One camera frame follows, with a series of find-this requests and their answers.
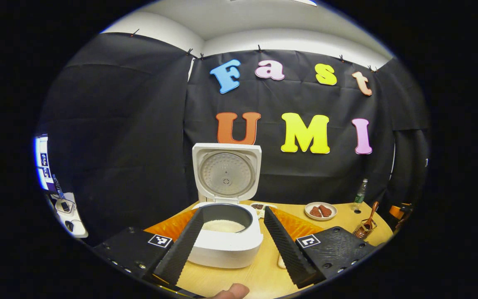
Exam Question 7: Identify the white side desk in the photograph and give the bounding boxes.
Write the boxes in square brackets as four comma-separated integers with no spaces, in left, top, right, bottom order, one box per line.
[50,191,89,239]

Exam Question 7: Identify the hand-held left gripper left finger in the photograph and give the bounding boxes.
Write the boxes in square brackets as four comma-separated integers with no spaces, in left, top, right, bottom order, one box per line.
[94,208,205,287]

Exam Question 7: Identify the white rice cooker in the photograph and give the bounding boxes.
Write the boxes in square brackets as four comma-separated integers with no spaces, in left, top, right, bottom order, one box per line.
[187,143,264,269]

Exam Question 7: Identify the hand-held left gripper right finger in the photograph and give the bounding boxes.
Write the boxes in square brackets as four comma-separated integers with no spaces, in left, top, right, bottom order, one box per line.
[263,206,377,289]

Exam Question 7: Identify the black backdrop cloth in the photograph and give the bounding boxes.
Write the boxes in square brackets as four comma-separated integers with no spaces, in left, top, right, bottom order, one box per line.
[36,32,431,245]

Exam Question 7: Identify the white round plate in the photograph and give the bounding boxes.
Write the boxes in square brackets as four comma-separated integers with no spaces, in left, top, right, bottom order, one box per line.
[304,202,338,221]

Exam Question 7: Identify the bright computer screen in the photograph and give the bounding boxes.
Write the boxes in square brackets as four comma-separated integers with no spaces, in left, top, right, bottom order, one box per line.
[34,135,57,192]

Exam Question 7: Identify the clear green-label water bottle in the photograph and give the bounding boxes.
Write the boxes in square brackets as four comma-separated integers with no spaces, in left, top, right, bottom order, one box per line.
[354,179,368,211]

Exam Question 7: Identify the white divided grain dish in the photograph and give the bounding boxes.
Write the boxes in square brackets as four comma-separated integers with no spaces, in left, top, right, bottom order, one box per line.
[250,202,277,219]

